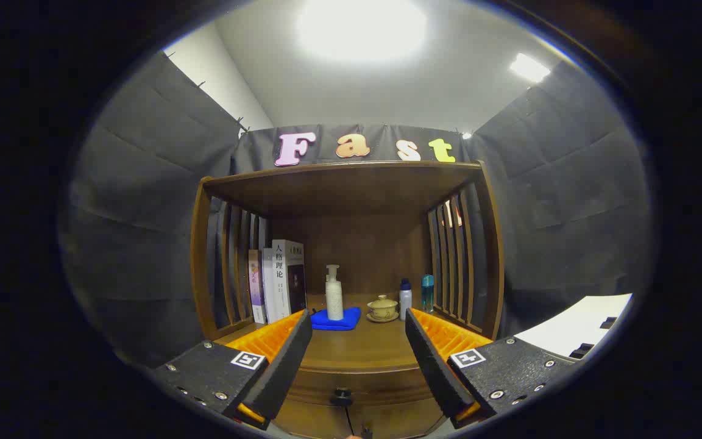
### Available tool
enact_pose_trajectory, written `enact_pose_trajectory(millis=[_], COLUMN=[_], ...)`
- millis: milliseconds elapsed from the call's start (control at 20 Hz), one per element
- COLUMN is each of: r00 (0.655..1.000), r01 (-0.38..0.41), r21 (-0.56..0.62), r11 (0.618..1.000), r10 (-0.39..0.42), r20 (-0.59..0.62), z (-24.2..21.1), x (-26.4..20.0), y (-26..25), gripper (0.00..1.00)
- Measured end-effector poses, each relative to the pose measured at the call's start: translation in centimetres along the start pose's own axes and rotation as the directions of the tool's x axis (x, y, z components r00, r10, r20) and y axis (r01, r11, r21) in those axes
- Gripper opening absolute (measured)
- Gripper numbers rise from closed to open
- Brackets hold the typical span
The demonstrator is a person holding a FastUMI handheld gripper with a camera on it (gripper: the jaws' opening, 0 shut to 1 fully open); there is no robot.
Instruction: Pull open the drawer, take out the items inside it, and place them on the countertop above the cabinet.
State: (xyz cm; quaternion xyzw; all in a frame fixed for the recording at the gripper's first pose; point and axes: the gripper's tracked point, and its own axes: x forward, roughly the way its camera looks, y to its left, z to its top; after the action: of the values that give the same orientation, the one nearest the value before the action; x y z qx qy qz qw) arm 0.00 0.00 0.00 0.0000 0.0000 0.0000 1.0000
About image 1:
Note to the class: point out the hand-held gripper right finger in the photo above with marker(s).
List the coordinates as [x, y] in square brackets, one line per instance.
[433, 366]

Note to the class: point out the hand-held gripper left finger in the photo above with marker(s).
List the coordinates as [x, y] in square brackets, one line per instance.
[284, 366]

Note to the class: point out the brown wooden drawer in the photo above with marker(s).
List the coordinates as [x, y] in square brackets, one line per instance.
[387, 390]

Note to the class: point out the brown wooden countertop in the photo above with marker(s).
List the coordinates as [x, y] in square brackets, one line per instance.
[363, 347]

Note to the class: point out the grey filing cabinet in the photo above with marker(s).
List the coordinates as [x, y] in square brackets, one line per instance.
[570, 323]

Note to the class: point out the brown wooden cabinet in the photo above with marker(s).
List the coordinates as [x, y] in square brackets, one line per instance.
[357, 189]

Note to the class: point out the yellow ceramic saucer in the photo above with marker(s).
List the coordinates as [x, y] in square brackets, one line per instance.
[382, 319]

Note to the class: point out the white bottle with blue cap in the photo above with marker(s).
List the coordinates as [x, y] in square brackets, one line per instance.
[406, 302]

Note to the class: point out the clear blue bottle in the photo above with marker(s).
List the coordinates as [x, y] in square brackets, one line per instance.
[427, 296]

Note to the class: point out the yellow lidded tea cup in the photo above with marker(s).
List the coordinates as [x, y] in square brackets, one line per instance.
[382, 305]

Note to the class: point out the blue folded cloth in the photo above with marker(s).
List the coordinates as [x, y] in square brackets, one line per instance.
[351, 321]

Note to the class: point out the thin white book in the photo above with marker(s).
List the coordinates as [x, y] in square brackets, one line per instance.
[269, 286]

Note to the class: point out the white pump bottle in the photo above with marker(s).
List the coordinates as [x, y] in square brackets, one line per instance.
[334, 302]

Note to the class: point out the purple spine book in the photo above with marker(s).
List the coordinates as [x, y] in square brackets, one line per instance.
[256, 286]

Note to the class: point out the white book with portrait cover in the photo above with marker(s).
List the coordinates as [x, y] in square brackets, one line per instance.
[290, 280]

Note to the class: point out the rectangular ceiling light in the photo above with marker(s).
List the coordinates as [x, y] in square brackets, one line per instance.
[529, 67]

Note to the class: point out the round ceiling light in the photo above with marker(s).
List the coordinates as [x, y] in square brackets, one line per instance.
[360, 27]

